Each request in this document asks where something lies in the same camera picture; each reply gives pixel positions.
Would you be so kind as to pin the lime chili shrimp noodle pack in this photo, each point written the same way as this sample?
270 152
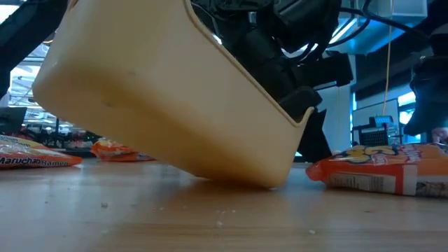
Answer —
367 171

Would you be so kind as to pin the yellow plastic bin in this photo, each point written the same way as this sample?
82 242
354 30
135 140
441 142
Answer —
157 98

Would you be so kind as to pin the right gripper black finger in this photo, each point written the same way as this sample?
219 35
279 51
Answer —
316 140
301 103

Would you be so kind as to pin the black computer monitor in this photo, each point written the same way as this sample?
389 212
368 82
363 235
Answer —
10 119

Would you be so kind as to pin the orange chicken noodle pack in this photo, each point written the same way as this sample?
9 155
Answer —
143 157
35 158
112 148

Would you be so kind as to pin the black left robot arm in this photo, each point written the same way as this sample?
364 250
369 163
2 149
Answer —
21 35

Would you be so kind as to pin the person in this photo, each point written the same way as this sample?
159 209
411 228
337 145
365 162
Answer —
441 134

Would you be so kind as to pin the black perforated rack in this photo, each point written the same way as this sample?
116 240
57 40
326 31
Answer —
374 136

